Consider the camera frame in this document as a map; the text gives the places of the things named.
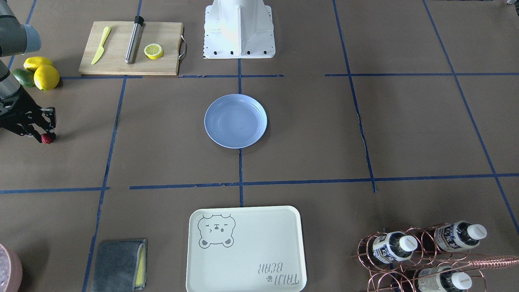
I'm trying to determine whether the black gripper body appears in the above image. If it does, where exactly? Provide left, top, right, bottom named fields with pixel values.
left=0, top=87, right=44, bottom=135

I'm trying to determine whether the red strawberry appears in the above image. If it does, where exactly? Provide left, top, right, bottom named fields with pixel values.
left=41, top=133, right=54, bottom=144

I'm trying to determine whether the blue plastic plate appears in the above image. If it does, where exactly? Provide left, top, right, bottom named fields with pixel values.
left=204, top=94, right=268, bottom=148

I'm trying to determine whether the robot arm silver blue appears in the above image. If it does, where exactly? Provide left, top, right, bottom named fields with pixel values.
left=0, top=0, right=56, bottom=144

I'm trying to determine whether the green lime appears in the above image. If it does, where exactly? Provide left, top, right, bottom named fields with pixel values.
left=11, top=68, right=35, bottom=88

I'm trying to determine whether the yellow lemon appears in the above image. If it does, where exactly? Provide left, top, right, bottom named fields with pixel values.
left=24, top=56, right=54, bottom=72
left=34, top=64, right=60, bottom=91

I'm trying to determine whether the yellow plastic knife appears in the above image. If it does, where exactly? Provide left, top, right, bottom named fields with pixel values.
left=91, top=26, right=112, bottom=65

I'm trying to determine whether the wooden cutting board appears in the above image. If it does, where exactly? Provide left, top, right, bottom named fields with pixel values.
left=78, top=21, right=184, bottom=76

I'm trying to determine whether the lemon half slice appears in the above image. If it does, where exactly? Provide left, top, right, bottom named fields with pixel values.
left=144, top=44, right=164, bottom=60

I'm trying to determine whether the steel knife sharpener rod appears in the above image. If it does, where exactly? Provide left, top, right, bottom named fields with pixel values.
left=125, top=15, right=144, bottom=64

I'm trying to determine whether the pink bowl of ice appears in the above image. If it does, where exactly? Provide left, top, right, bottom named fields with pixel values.
left=0, top=244, right=23, bottom=292

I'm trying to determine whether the grey folded cloth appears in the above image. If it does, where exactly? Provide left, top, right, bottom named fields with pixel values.
left=91, top=238, right=148, bottom=292

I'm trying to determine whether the cream bear tray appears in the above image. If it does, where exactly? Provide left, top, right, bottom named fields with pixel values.
left=186, top=206, right=307, bottom=292

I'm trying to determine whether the tea bottle white cap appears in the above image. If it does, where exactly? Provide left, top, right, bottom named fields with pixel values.
left=401, top=266, right=473, bottom=292
left=418, top=220, right=488, bottom=253
left=358, top=231, right=418, bottom=266

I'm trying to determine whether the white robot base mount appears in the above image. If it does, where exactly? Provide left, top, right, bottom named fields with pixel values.
left=203, top=0, right=276, bottom=59

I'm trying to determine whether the copper wire bottle rack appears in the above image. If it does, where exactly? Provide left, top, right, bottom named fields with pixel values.
left=352, top=224, right=518, bottom=292

